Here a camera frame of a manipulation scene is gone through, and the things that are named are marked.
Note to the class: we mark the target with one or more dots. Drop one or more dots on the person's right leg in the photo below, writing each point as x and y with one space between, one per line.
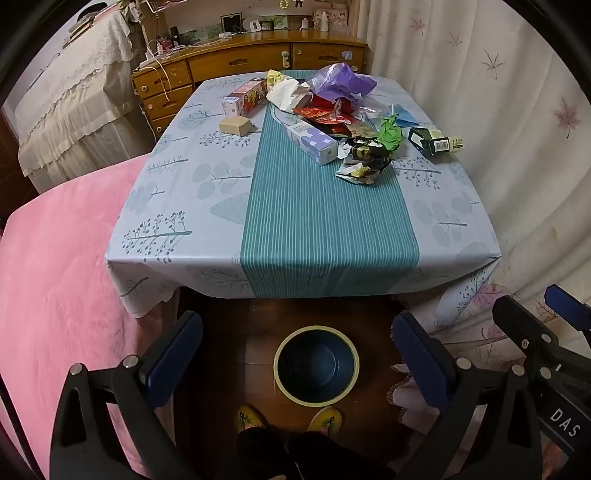
332 457

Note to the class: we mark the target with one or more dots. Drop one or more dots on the green wrapper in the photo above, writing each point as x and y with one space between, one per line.
390 134

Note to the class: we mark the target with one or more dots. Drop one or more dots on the table with teal-striped cloth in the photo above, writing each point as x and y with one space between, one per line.
194 207

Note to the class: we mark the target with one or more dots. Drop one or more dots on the white bottle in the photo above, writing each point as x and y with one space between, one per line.
324 21

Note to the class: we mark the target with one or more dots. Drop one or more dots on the pink fuzzy blanket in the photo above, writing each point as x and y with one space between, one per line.
60 286

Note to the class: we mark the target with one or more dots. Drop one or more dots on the dark green small box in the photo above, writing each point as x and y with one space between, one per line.
427 138

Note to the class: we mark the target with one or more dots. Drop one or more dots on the beige small box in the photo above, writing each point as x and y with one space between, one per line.
235 124

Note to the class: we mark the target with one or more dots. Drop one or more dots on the black gold crumpled wrapper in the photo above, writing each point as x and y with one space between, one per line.
364 157

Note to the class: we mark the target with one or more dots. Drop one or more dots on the round cream waste bin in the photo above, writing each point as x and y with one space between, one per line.
316 369

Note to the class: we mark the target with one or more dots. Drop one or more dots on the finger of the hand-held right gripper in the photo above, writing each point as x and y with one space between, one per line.
517 323
567 301

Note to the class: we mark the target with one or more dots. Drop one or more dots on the person's leg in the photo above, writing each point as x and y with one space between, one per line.
332 457
263 454

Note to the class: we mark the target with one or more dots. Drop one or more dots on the red snack wrapper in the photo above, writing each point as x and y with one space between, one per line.
323 115

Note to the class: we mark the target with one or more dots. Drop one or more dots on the wooden desk with drawers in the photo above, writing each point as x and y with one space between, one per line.
249 57

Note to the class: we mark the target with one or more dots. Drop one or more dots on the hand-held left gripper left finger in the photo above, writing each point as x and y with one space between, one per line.
171 355

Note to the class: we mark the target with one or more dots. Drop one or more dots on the yellow slipper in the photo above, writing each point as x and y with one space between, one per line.
251 417
327 419

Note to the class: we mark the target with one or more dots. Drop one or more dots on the person's left leg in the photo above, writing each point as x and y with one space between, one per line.
263 454

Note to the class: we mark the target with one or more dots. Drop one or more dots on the purple plastic bag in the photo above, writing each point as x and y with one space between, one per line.
339 81

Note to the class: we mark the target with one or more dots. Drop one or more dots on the yellow wrapper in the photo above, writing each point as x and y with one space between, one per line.
275 76

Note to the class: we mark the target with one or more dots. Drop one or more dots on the white leaf print curtain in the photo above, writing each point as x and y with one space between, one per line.
485 115

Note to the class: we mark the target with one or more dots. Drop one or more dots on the blue folded paper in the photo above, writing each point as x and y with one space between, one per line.
406 117

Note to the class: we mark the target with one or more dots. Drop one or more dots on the white lace-covered furniture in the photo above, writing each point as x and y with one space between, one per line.
69 101

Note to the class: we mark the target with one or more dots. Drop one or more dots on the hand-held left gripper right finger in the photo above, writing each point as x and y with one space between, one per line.
422 362

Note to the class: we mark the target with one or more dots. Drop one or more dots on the black picture frame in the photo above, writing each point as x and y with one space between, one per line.
231 23

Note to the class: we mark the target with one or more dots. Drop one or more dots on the white purple long carton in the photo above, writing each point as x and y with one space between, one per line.
311 141

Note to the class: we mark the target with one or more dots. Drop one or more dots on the white crumpled paper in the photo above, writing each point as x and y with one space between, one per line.
284 92

